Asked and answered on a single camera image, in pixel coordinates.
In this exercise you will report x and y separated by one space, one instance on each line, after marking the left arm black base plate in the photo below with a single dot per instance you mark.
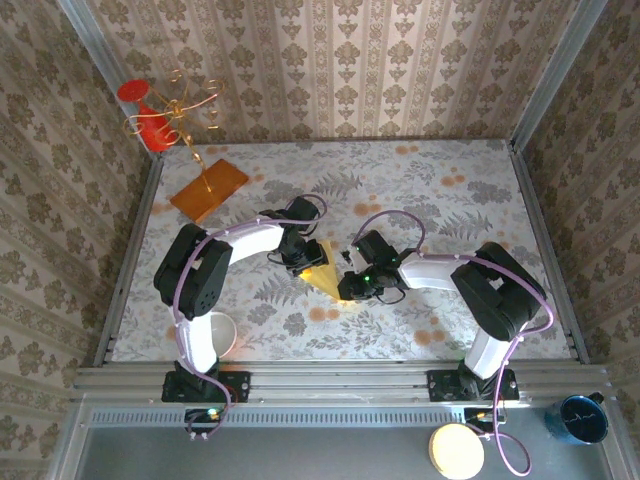
235 387

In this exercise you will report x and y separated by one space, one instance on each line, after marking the aluminium corner post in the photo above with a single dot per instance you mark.
561 50
97 50

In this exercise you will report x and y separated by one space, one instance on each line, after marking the small black circuit board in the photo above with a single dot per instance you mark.
202 417
480 416

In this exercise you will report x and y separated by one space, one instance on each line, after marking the long aluminium frame rail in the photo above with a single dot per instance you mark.
340 385

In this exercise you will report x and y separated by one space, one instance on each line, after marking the yellow cloth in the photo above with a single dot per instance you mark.
327 280

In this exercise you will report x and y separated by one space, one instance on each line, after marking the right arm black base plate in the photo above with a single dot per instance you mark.
440 385

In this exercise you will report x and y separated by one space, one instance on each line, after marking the floral table cloth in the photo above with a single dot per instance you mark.
350 330

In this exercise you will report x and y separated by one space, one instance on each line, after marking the pale yellow round disc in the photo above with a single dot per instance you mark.
457 450

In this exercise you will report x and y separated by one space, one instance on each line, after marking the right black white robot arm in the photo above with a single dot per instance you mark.
500 290

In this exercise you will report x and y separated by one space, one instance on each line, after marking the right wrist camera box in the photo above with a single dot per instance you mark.
356 259

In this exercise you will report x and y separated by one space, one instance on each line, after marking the white bowl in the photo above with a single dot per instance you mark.
226 332

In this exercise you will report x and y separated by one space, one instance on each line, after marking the aluminium table side rail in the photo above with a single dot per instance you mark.
540 225
141 220

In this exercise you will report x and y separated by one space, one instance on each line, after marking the red plastic wine glass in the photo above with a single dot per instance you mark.
155 132

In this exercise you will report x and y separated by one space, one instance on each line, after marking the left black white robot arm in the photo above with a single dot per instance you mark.
192 270

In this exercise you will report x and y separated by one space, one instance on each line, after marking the dark blue mug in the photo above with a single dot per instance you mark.
582 420

